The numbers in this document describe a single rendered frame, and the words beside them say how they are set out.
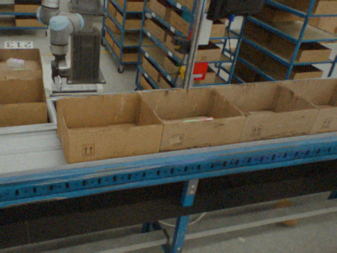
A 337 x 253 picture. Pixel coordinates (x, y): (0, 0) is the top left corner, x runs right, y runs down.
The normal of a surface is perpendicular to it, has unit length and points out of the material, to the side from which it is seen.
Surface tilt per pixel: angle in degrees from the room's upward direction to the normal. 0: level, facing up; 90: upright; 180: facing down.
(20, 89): 90
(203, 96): 90
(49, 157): 0
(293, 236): 0
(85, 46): 90
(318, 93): 89
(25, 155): 0
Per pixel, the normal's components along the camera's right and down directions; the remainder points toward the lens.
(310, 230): 0.07, -0.85
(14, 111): 0.24, 0.52
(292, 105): -0.95, 0.08
